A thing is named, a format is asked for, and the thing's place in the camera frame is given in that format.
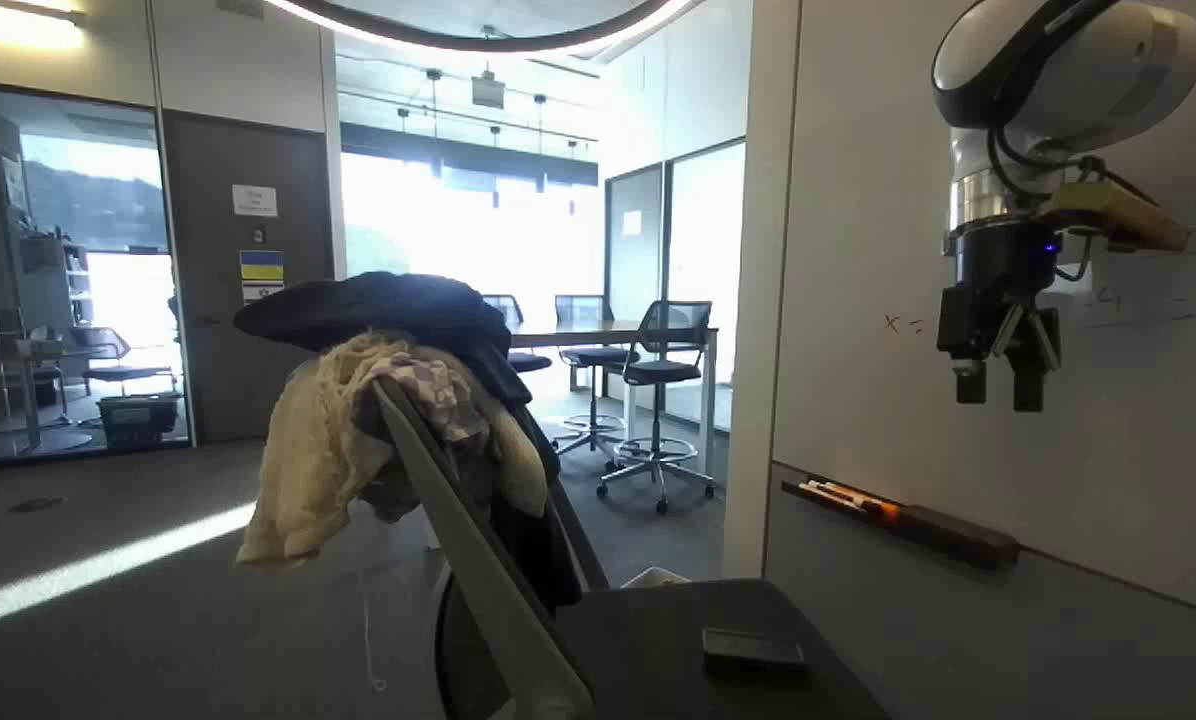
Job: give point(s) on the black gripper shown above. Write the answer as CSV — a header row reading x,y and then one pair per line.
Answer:
x,y
1002,267

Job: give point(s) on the dark blue garment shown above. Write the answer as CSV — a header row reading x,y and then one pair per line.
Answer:
x,y
452,317

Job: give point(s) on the cream and grey garment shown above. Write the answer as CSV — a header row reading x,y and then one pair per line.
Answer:
x,y
327,445

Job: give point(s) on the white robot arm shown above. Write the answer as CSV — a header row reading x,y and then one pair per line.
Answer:
x,y
1028,95

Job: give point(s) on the black office chair right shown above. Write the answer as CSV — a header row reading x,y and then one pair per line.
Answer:
x,y
670,336

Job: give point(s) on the black office chair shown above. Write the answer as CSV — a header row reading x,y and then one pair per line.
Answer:
x,y
520,356
670,336
587,311

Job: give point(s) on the grey mesh office chair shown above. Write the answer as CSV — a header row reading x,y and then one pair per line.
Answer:
x,y
616,652

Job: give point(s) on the black office chair middle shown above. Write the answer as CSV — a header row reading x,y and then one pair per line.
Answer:
x,y
587,311

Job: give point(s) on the black office chair left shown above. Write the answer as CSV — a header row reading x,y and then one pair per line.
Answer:
x,y
520,356

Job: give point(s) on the whiteboard marker tray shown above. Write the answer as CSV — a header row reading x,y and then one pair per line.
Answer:
x,y
935,528

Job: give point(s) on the orange whiteboard marker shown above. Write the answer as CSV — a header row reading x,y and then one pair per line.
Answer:
x,y
853,500

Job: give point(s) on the meeting room table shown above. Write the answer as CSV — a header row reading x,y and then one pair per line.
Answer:
x,y
627,332

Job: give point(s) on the blue yellow door sign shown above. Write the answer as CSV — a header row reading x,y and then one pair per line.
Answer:
x,y
260,273

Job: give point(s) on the dark grey door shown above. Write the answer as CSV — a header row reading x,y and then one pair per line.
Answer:
x,y
236,379

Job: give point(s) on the white paper door sign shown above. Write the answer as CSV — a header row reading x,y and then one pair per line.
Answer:
x,y
258,201

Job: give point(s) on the black floor bin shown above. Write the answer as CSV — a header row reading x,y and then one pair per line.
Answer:
x,y
137,423

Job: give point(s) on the white wall whiteboard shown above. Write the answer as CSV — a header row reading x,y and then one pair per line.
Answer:
x,y
1107,467

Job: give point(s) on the yellowish wrist camera box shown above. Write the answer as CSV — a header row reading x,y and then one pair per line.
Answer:
x,y
1119,212

